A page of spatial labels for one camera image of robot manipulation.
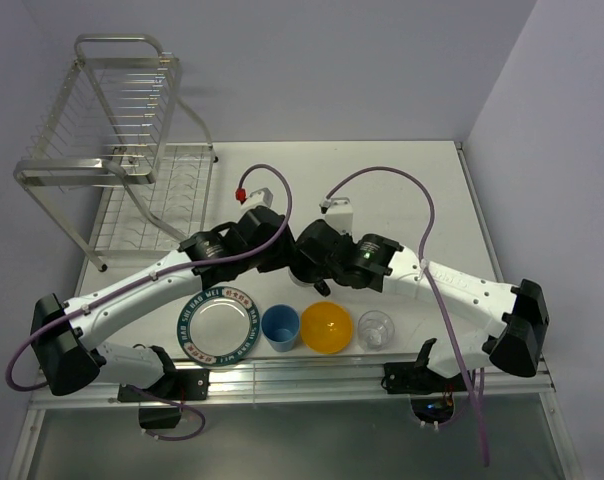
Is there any dark grey mug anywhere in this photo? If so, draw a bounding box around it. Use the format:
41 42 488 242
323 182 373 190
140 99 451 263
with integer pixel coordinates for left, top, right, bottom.
289 270 331 297

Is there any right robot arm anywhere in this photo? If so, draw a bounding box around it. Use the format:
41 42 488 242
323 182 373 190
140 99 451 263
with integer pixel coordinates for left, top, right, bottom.
290 220 549 395

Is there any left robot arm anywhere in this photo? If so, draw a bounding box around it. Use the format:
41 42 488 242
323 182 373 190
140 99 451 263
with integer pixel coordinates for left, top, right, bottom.
31 206 293 399

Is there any metal dish rack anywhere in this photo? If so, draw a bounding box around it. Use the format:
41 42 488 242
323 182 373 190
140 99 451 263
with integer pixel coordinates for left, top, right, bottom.
13 33 218 272

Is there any yellow plastic bowl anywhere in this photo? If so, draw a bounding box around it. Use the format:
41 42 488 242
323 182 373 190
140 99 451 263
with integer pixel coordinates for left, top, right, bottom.
300 301 353 355

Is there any blue plastic cup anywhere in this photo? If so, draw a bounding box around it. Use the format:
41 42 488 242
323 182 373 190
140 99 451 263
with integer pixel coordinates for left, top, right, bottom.
261 304 300 353

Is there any clear glass cup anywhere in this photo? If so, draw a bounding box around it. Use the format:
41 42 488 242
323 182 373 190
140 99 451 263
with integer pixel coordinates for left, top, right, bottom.
357 310 395 351

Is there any white plate green rim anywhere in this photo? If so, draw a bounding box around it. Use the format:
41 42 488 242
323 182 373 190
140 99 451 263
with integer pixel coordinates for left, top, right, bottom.
176 286 261 368

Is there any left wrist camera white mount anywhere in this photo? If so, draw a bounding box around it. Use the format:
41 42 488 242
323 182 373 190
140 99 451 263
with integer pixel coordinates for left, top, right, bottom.
235 187 273 209

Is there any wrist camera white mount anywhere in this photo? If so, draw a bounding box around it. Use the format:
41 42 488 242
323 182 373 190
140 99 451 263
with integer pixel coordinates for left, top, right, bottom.
320 197 354 234
235 187 273 209

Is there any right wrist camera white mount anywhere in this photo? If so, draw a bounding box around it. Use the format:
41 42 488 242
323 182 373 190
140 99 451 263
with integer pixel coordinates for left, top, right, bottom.
320 197 354 234

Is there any aluminium table edge rail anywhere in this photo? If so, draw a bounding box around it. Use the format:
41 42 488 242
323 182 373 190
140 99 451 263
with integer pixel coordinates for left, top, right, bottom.
28 354 555 410

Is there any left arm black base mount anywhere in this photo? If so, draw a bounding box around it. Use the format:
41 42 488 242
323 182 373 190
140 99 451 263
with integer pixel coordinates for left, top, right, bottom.
117 369 210 442

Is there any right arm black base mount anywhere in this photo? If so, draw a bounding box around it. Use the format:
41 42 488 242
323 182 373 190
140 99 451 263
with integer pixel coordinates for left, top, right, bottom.
380 362 468 429

